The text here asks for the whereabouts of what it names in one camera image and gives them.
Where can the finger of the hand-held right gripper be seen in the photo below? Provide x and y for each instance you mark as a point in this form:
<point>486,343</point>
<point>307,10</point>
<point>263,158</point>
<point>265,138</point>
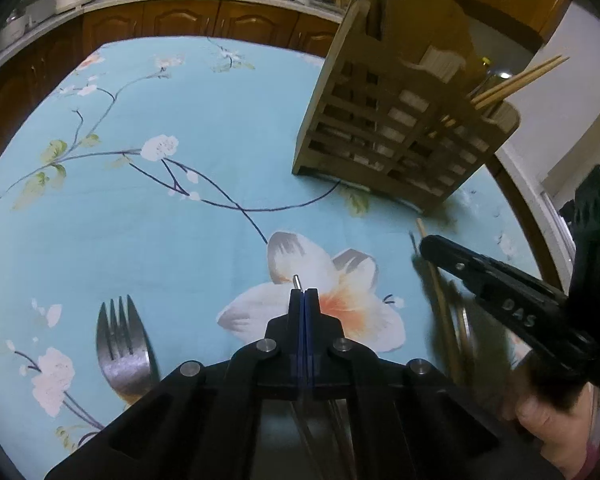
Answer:
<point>490,285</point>

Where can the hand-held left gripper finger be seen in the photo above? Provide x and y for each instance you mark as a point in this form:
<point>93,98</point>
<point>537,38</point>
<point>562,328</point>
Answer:
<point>310,330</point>
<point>298,330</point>

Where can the metal chopstick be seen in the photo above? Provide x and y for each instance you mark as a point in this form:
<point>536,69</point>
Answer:
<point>296,281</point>
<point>464,330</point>

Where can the wooden utensil holder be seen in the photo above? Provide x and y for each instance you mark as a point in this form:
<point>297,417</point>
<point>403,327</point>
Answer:
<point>395,120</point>

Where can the person's right hand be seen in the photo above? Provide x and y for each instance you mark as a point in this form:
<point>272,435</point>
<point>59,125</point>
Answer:
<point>555,425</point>

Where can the blue floral tablecloth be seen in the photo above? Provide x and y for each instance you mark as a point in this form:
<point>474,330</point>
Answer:
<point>190,240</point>

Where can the metal fork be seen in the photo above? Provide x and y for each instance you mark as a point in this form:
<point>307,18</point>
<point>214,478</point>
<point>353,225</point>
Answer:
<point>122,355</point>

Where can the wooden base cabinets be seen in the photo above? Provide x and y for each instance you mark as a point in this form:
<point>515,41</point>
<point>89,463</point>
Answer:
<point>180,20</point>

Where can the small white appliance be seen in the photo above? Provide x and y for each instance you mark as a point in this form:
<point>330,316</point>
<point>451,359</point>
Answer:
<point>14,32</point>

